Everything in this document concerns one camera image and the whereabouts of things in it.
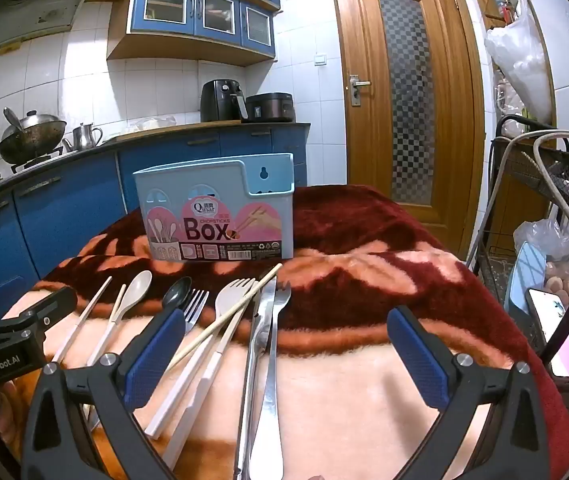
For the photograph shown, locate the beige white-handled chopstick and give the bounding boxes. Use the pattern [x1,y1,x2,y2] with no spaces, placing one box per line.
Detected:
[86,284,128,366]
[52,275,113,362]

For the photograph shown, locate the gas stove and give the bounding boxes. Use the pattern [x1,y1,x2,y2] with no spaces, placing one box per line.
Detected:
[9,146,68,174]

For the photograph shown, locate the large metal fork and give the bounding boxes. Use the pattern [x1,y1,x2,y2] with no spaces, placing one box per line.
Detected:
[248,280,293,480]

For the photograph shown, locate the black wire rack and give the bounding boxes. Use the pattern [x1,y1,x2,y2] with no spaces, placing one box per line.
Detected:
[474,115,569,411]

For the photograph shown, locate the small metal fork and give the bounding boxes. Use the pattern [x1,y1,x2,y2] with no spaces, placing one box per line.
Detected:
[183,288,210,334]

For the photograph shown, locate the metal door handle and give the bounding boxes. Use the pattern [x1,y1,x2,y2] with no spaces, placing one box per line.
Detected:
[349,74,372,107]

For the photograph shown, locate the light blue plastic lid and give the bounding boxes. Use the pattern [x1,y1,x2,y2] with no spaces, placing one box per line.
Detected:
[507,241,549,322]

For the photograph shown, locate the metal wok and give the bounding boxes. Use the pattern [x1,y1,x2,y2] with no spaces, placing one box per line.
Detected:
[0,109,68,166]

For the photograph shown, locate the clear plastic bag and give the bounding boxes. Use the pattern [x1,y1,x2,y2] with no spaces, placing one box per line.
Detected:
[128,116,178,134]

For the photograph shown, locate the blue base cabinets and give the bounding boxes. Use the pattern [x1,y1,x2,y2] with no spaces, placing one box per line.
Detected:
[0,122,311,311]

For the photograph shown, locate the white plastic fork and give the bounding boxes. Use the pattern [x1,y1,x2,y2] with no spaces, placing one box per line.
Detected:
[163,278,256,466]

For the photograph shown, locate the metal ladle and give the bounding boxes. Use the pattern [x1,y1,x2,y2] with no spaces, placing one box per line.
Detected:
[3,106,28,133]

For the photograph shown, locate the dark plastic spoon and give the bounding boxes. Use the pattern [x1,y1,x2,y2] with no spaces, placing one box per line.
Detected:
[162,276,193,312]

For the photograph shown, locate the blue wall cabinet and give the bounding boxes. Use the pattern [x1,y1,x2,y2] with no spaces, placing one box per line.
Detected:
[107,0,282,68]

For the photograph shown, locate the light blue plastic utensil box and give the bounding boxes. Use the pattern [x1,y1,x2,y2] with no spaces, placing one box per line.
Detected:
[133,152,295,262]

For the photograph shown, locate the metal kettle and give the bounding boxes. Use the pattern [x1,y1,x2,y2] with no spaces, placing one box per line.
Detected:
[66,122,104,152]

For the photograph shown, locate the dark rice cooker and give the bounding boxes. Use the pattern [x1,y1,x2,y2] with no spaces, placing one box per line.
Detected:
[244,92,296,124]

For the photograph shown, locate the red floral blanket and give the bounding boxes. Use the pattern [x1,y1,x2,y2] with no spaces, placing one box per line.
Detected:
[0,184,569,480]

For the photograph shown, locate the wooden door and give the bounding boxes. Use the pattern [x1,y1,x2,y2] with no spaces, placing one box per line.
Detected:
[331,0,487,257]

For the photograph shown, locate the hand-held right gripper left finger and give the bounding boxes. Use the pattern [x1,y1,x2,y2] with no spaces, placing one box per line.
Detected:
[20,307,188,480]

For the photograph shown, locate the beige hose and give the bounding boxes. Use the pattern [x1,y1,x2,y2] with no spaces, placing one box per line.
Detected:
[464,130,569,273]

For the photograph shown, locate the wooden chopstick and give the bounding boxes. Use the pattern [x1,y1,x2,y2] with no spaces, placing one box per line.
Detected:
[168,262,284,369]

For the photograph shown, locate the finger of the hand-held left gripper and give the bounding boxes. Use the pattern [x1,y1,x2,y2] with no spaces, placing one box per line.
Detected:
[23,286,78,334]

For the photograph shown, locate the white hanging plastic bag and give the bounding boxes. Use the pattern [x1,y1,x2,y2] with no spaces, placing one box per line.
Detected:
[484,7,558,122]

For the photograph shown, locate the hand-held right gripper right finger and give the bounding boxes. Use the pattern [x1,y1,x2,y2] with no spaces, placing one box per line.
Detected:
[387,305,551,480]

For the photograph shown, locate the smartphone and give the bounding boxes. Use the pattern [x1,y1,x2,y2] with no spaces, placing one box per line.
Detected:
[525,287,569,379]

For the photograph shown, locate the black air fryer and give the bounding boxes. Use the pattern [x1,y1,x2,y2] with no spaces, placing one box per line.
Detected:
[200,78,246,122]

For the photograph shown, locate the white flat plastic stick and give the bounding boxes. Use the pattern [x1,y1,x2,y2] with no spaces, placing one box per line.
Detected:
[144,332,221,438]

